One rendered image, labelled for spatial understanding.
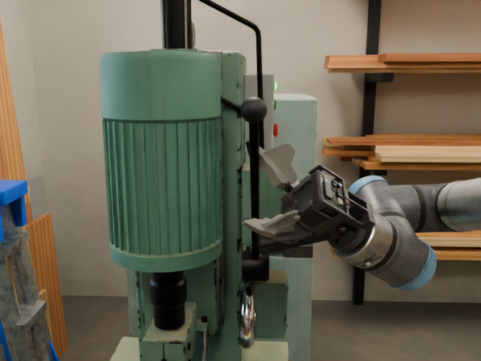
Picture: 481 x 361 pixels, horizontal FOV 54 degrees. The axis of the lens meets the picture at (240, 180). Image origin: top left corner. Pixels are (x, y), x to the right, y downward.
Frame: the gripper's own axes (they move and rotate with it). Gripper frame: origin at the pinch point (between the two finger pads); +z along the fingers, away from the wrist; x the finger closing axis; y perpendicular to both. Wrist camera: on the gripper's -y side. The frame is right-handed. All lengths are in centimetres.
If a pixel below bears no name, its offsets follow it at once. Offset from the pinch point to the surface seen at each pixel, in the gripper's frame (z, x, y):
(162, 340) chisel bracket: -4.9, 13.7, -25.2
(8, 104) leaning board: 34, -138, -155
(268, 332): -30.2, 3.1, -29.1
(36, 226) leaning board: -3, -89, -172
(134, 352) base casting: -21, -2, -70
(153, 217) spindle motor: 7.3, 4.3, -10.1
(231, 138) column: -5.4, -21.6, -11.1
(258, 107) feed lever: 4.6, -3.5, 9.4
